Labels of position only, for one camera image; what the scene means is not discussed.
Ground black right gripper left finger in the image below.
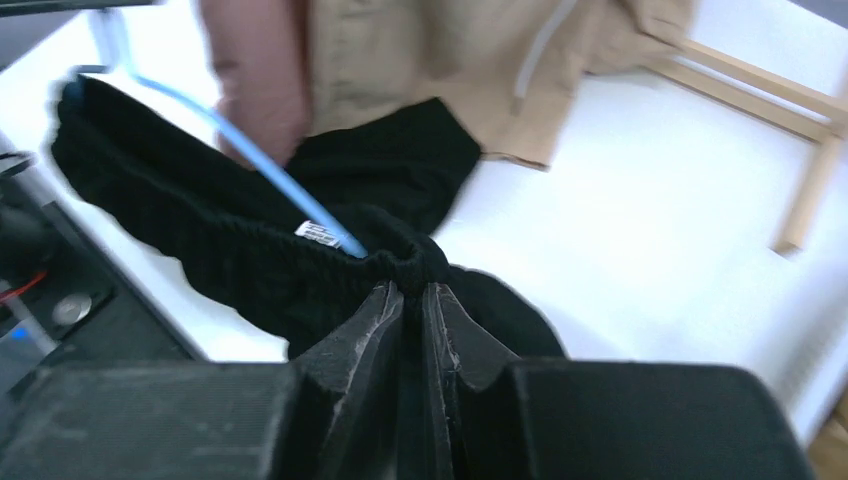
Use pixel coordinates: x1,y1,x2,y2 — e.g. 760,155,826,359
284,282,404,479

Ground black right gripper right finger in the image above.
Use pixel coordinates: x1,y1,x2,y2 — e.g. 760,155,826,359
422,284,530,479

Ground black shorts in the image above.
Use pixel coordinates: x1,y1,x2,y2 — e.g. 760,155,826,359
51,78,563,358

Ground blue hanger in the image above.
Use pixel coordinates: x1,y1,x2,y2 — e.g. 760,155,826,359
77,7,368,258

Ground beige shorts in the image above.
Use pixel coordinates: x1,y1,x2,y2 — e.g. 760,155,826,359
309,0,697,170

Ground pink shorts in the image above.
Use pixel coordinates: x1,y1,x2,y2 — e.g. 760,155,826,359
198,0,312,166

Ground wooden clothes rack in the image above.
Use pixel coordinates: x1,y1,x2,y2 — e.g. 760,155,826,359
646,40,847,257

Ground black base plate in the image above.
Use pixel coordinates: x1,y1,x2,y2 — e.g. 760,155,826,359
1,139,203,400

